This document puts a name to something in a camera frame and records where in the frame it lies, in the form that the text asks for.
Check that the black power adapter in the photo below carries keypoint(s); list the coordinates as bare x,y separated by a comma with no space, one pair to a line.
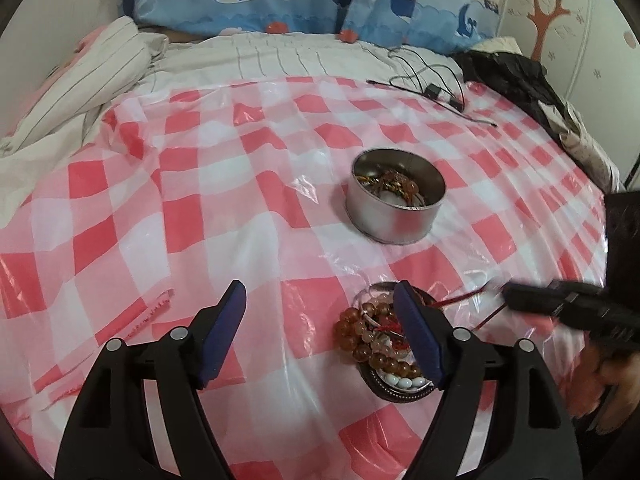
432,92
456,104

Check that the brown tree wall sticker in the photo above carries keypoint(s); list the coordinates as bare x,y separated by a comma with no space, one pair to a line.
545,15

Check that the person's right hand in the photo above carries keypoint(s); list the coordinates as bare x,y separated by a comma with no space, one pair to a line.
597,385

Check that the dark round tin lid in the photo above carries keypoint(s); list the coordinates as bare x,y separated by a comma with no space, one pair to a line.
400,394

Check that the grey white cloth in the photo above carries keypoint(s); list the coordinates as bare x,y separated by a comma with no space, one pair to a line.
585,150

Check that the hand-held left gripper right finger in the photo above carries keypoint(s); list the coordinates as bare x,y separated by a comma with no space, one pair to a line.
420,332

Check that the white striped quilt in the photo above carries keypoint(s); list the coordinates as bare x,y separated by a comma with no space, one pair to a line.
250,55

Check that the pink checkered plastic tablecloth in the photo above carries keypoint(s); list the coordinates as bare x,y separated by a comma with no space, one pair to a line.
200,200

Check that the round silver tin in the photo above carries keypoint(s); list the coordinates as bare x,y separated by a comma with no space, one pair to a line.
387,220

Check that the tangled jewelry pile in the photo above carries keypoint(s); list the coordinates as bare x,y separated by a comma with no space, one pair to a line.
395,187

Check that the black jacket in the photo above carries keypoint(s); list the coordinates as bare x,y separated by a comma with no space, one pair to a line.
510,72

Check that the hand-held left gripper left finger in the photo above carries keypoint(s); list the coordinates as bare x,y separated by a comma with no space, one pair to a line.
220,332

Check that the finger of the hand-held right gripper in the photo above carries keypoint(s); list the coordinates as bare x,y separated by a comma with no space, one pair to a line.
540,300

